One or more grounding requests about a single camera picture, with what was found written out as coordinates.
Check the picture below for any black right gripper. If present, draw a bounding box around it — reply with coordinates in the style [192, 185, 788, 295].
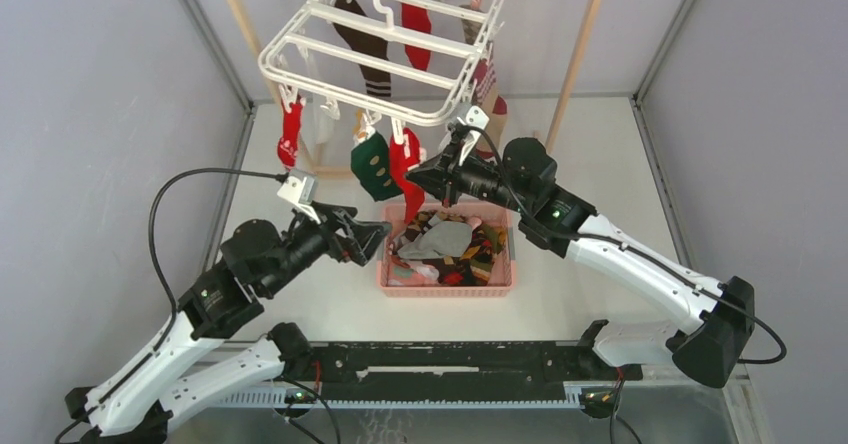
[405, 136, 531, 217]

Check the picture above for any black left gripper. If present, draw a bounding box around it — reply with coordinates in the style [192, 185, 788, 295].
[263, 201, 394, 297]

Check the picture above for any plain red sock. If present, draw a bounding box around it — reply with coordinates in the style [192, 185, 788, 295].
[389, 128, 426, 224]

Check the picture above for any grey long sock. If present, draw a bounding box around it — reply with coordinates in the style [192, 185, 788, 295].
[397, 221, 473, 260]

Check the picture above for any green dotted sock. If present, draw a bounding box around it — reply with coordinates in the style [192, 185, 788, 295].
[350, 133, 402, 202]

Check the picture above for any pink patterned sock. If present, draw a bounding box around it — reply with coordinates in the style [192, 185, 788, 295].
[386, 215, 484, 287]

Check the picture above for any red black argyle sock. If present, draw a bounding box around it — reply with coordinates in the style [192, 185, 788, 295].
[430, 226, 501, 287]

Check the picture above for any red white patterned sock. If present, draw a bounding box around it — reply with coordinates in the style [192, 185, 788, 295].
[277, 95, 304, 169]

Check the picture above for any wooden hanger stand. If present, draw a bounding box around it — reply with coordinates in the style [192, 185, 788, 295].
[226, 0, 601, 146]

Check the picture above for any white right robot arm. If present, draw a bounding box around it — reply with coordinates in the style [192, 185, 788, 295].
[406, 127, 756, 388]

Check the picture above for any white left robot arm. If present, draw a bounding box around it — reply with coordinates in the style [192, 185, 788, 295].
[65, 203, 392, 443]

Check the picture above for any white plastic clip hanger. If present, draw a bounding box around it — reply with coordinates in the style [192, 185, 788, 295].
[257, 0, 504, 127]

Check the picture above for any maroon purple striped sock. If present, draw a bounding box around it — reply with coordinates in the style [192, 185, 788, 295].
[473, 59, 508, 160]

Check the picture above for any red bear sock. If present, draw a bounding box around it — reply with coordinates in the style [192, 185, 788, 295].
[400, 0, 433, 73]

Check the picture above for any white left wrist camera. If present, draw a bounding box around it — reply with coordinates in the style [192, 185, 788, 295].
[277, 168, 321, 224]

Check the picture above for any black left camera cable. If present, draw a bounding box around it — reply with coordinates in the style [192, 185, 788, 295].
[52, 167, 287, 444]

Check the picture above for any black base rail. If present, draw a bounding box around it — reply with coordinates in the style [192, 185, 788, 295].
[273, 338, 644, 404]

